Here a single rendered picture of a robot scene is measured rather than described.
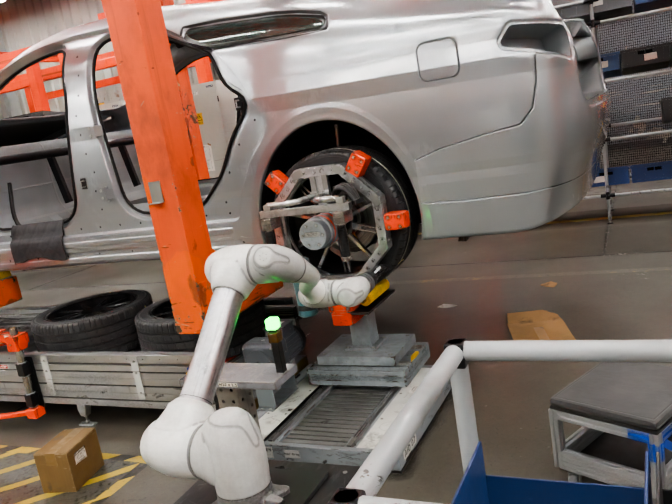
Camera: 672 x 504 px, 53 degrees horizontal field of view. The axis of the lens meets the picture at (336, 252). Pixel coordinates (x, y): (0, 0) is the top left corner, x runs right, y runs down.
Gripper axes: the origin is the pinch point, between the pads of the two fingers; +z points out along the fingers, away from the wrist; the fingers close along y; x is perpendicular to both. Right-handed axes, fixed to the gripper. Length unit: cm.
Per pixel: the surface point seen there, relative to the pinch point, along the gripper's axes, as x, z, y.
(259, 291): 40, -2, -50
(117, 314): 97, -8, -118
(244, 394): 5, -70, -44
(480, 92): 12, 5, 84
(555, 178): -31, 12, 74
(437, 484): -69, -62, -21
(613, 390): -88, -54, 45
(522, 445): -86, -31, -4
